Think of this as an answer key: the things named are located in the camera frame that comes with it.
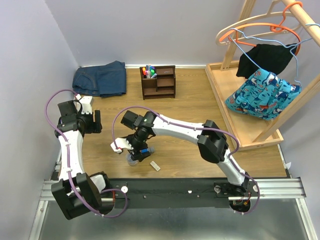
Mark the beige eraser block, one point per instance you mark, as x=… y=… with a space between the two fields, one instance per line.
x=155 y=166

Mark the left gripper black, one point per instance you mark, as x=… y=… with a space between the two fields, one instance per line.
x=94 y=127

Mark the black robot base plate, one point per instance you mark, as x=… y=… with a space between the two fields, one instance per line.
x=165 y=193

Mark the light blue wire hanger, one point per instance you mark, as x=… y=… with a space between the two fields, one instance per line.
x=297 y=62

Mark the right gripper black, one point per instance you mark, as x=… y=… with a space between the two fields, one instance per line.
x=140 y=157

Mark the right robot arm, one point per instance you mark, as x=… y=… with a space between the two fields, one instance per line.
x=210 y=140

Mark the clear round pin container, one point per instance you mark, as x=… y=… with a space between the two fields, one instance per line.
x=130 y=160

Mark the blue and grey glue stick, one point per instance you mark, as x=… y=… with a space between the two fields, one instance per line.
x=149 y=150

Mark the orange plastic hanger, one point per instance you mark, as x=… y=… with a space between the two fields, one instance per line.
x=271 y=22

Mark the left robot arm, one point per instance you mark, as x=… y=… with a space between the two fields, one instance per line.
x=78 y=119

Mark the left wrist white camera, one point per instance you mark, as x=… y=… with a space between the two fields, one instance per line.
x=84 y=104

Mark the folded blue jeans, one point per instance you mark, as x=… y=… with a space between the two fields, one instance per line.
x=101 y=81

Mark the blue shark print shorts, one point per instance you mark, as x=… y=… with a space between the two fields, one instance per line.
x=263 y=95

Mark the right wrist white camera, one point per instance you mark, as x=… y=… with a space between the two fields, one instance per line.
x=120 y=144

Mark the wooden clothes rack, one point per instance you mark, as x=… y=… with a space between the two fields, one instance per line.
x=248 y=132

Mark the brown wooden desk organizer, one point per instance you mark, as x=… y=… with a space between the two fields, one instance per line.
x=162 y=86

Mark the wooden clothes hanger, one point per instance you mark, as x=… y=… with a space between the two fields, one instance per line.
x=222 y=38

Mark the black garment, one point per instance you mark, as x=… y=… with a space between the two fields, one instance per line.
x=272 y=58

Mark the orange capped black highlighter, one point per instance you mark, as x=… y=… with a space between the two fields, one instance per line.
x=144 y=72

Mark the wrist white camera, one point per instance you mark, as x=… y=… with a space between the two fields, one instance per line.
x=120 y=144
x=84 y=104

